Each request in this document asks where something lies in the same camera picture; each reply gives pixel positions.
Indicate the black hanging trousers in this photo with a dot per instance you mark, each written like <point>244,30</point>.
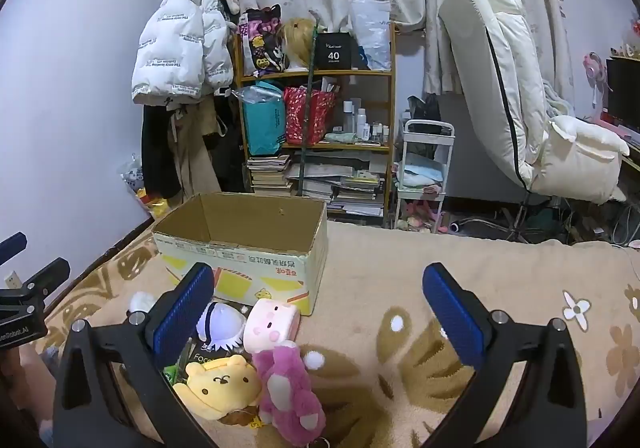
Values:
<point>157,152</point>

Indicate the group of cosmetic bottles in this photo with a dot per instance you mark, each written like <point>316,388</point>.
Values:
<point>362,122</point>

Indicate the white puffer jacket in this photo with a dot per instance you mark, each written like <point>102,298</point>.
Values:
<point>175,37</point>

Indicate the black monitor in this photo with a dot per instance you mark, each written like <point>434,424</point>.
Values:
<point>622,87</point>

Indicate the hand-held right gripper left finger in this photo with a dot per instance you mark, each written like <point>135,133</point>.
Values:
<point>182,313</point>

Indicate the wooden shelf unit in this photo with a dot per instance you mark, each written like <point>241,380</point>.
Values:
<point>350,73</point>

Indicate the cardboard box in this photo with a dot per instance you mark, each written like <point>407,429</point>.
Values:
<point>280,273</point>

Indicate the pile of books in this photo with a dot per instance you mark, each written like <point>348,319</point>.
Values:
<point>270,175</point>

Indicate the person's left hand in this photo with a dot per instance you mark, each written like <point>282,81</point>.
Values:
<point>30,378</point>

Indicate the pink pig cube plush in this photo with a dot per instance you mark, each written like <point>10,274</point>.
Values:
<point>270,323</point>

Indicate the dark hanging coat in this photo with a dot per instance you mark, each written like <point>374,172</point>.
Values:
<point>230,147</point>

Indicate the clear plastic bag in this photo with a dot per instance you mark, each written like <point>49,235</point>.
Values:
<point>372,32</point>

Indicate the black box white print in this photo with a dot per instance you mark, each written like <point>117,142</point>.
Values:
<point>332,52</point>

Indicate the pink fuzzy bear plush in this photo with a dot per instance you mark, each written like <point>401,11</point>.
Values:
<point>290,393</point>

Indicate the white padded swivel chair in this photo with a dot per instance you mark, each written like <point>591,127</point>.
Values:
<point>490,52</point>

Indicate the dark green pole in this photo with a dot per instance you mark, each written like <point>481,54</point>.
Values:
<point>306,127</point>

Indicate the beige hanging trousers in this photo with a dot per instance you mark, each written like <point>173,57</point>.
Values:
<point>192,152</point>

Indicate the plastic bag of toys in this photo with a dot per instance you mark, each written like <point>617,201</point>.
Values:
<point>145,190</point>

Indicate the white trolley cart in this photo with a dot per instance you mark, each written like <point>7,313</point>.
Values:
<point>425,135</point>

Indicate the black tissue packet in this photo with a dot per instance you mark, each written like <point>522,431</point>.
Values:
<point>210,356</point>

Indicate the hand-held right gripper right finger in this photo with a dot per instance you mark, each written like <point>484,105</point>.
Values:
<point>452,313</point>

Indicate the yellow bear plush toy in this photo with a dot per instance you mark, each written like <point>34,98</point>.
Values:
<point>220,383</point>

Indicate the teal shopping bag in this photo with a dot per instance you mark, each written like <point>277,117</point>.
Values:
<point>262,120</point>

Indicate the blond wig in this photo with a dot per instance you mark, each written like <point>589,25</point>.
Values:
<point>295,42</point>

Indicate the pink desk fan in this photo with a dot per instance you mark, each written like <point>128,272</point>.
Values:
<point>595,70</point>

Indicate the black pink patterned bag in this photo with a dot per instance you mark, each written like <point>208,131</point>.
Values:
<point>262,42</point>

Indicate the pale green cloth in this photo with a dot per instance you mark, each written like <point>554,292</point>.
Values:
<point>342,137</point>

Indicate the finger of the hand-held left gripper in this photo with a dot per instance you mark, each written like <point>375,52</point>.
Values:
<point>52,273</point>
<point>12,247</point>

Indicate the red gift bag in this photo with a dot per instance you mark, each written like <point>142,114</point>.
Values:
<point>312,115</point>

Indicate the white pompom green plush toy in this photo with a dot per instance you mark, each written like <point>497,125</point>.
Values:
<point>141,302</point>

